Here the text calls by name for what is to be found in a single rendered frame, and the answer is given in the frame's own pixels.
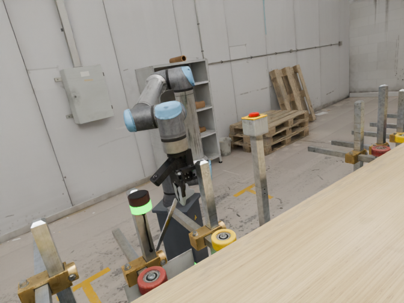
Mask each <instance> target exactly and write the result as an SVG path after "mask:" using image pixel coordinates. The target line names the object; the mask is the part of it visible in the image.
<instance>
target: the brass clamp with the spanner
mask: <svg viewBox="0 0 404 303"><path fill-rule="evenodd" d="M156 255H157V257H155V258H153V259H151V260H150V261H148V262H146V260H145V258H144V257H143V256H141V257H138V258H137V259H135V260H133V261H131V262H129V264H130V266H131V268H130V269H129V270H128V271H125V270H124V265H123V266H122V267H121V269H122V271H123V275H124V279H125V280H126V282H127V285H128V286H129V287H132V286H134V285H136V284H137V279H138V271H140V270H142V269H144V268H149V267H152V266H160V267H162V266H163V265H165V264H167V258H166V256H165V254H164V252H163V251H162V250H161V249H160V250H159V251H156Z"/></svg>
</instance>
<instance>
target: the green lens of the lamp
mask: <svg viewBox="0 0 404 303"><path fill-rule="evenodd" d="M130 209H131V212H132V214H134V215H141V214H143V213H146V212H148V211H149V210H151V209H152V204H151V200H150V201H149V203H147V204H146V205H144V206H141V207H131V206H130Z"/></svg>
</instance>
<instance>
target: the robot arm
mask: <svg viewBox="0 0 404 303"><path fill-rule="evenodd" d="M194 86H195V82H194V78H193V75H192V72H191V69H190V67H188V66H184V67H182V66H181V67H176V68H172V69H165V70H160V71H158V72H155V73H152V74H151V75H150V76H149V77H148V78H147V80H146V82H145V89H144V91H143V92H142V94H141V95H140V97H139V99H138V101H137V102H136V104H135V105H134V107H133V108H132V109H126V110H124V114H123V115H124V122H125V125H126V128H127V130H128V131H129V132H137V131H142V130H149V129H156V128H159V133H160V137H161V142H162V148H163V151H164V153H165V154H167V157H168V159H167V160H166V161H165V162H164V163H163V164H162V165H161V166H160V168H159V169H158V170H157V171H156V172H155V173H154V174H153V175H152V177H151V178H150V181H151V182H152V183H153V184H155V185H156V186H160V185H161V184H162V188H163V191H164V197H163V205H164V207H166V208H167V207H170V206H172V204H173V201H174V199H175V198H176V199H178V201H177V204H176V208H179V207H183V206H185V205H187V204H188V203H189V202H190V200H191V196H192V195H193V194H194V192H195V191H194V189H190V188H189V186H194V185H198V178H197V172H196V167H195V163H196V162H197V161H199V160H201V159H203V160H205V161H208V162H209V168H210V175H211V179H212V166H211V160H208V159H207V156H205V155H204V152H203V146H202V142H201V135H200V128H199V124H198V117H197V110H196V105H195V99H194V92H193V87H194ZM167 90H173V91H174V95H175V98H176V101H170V102H165V103H161V104H158V101H159V98H160V96H161V94H162V93H164V92H165V91H167Z"/></svg>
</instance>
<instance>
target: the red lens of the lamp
mask: <svg viewBox="0 0 404 303"><path fill-rule="evenodd" d="M146 191H147V190H146ZM127 199H128V201H129V205H130V206H132V207H138V206H142V205H145V204H147V203H148V202H149V201H150V196H149V192H148V191H147V195H145V196H144V197H142V198H138V199H130V198H129V195H128V196H127Z"/></svg>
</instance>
